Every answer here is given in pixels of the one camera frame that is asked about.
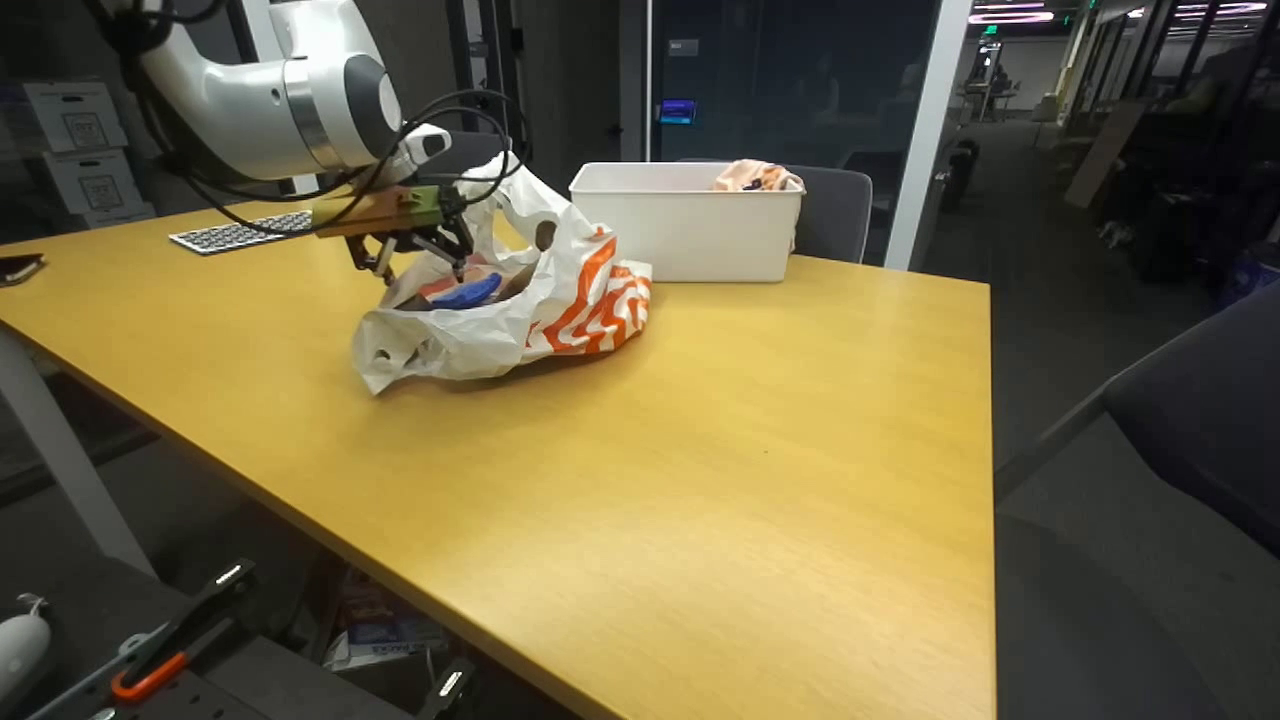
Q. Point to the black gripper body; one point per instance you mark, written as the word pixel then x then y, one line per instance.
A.
pixel 425 218

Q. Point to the blue cloth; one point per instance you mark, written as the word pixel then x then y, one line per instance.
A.
pixel 470 294

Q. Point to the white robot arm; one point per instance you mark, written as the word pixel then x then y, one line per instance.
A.
pixel 252 94

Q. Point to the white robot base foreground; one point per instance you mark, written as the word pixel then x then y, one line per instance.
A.
pixel 27 644

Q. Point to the white orange plastic bag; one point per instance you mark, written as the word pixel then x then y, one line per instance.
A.
pixel 564 290

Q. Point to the white keyboard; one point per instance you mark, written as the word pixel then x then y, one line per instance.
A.
pixel 237 238

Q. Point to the white plastic bin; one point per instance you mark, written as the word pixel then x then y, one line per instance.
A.
pixel 682 226

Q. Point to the orange fabric in bin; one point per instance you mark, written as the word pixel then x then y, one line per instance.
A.
pixel 758 178

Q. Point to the white cardboard boxes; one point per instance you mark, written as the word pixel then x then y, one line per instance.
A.
pixel 83 151

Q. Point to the grey office chair right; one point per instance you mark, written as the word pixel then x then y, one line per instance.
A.
pixel 833 214

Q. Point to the black phone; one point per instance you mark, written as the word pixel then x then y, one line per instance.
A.
pixel 18 268

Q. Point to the black orange clamp tool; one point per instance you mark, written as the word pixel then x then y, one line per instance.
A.
pixel 154 658

